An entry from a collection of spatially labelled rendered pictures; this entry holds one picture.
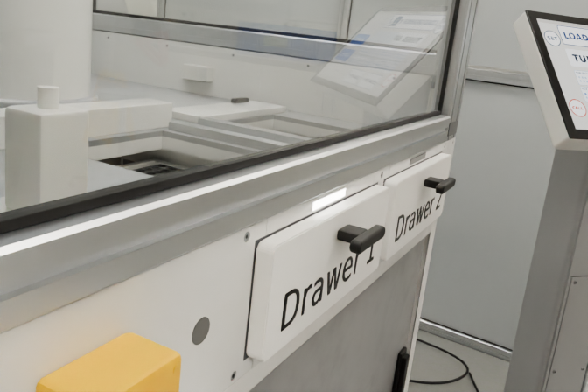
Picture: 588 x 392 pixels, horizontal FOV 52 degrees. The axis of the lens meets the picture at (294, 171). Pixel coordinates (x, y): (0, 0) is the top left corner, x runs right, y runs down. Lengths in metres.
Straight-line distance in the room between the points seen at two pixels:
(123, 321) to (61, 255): 0.08
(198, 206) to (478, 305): 2.06
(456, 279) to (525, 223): 0.35
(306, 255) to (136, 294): 0.21
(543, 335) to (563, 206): 0.32
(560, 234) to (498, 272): 0.85
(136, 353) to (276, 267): 0.18
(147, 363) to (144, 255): 0.07
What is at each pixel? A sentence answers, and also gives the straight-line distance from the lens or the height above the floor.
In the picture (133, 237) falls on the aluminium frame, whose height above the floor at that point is 0.97.
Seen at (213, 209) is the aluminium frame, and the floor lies 0.97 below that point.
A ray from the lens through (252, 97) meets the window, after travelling 0.49.
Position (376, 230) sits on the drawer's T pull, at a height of 0.91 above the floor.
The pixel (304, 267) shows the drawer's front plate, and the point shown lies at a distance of 0.57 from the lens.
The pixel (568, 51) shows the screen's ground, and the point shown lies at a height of 1.12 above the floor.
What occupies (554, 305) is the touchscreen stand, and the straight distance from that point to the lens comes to 1.57.
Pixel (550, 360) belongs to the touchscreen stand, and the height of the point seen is 0.40.
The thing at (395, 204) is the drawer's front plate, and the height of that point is 0.90.
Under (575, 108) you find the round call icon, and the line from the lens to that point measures 1.31.
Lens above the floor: 1.11
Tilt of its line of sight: 13 degrees down
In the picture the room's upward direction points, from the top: 6 degrees clockwise
